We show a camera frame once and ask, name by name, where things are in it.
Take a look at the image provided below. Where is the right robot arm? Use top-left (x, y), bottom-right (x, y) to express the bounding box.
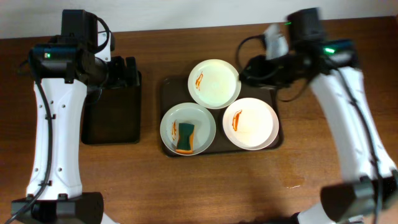
top-left (239, 8), bottom-right (397, 223)

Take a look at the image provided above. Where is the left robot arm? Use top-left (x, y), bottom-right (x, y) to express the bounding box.
top-left (11, 9), bottom-right (142, 224)

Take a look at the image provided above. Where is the green and orange sponge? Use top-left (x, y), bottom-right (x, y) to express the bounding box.
top-left (176, 123), bottom-right (195, 154)

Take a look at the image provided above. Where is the white plate top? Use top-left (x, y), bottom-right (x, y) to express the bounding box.
top-left (187, 59), bottom-right (242, 110)

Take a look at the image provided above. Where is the small black tray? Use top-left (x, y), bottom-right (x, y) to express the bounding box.
top-left (81, 72), bottom-right (142, 146)

